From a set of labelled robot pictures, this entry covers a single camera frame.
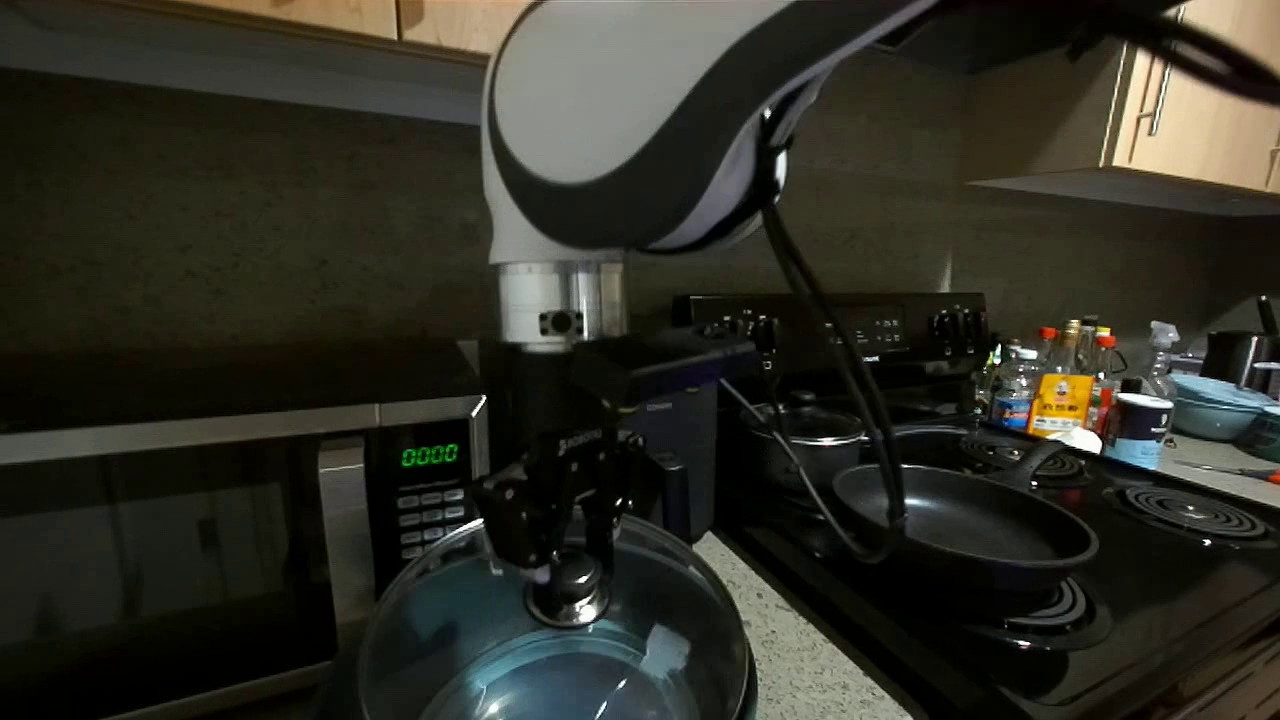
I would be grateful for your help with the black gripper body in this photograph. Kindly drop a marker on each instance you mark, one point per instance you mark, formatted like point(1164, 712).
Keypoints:
point(562, 403)

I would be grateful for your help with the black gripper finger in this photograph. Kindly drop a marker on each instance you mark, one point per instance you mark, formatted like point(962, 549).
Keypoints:
point(516, 513)
point(604, 495)

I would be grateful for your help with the glass lid with black knob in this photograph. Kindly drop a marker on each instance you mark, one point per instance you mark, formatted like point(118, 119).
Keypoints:
point(442, 643)

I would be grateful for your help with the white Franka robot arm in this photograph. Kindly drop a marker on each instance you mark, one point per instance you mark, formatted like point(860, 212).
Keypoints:
point(627, 105)

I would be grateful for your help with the small saucepan with lid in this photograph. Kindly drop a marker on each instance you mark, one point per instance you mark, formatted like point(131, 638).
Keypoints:
point(807, 447)

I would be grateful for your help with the black frying pan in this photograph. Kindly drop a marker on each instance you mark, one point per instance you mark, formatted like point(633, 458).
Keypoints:
point(973, 535)

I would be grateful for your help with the light blue bowl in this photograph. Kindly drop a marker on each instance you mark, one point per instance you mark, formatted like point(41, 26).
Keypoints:
point(1214, 407)

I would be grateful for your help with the black air fryer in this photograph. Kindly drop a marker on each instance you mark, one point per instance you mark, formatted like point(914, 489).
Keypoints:
point(680, 443)

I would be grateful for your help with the stainless steel microwave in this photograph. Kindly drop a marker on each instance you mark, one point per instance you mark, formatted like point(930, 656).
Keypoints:
point(202, 562)

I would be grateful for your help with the clear water bottle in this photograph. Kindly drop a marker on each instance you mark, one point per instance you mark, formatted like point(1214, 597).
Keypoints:
point(1012, 393)

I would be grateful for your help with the wooden upper cabinet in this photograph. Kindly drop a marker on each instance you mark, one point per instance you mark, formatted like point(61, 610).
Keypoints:
point(332, 13)

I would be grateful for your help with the yellow label bottle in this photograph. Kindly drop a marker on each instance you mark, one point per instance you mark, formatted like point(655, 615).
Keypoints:
point(1060, 403)

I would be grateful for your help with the red cap sauce bottle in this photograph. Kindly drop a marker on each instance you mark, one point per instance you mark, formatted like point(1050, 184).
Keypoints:
point(1106, 383)

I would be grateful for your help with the white and blue cup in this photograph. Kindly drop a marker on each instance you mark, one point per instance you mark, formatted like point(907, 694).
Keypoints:
point(1143, 424)

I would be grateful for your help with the black electric stove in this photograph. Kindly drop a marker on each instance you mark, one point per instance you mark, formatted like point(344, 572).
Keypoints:
point(1172, 584)

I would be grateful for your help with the dark countertop appliance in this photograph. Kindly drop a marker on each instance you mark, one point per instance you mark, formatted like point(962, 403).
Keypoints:
point(1240, 349)

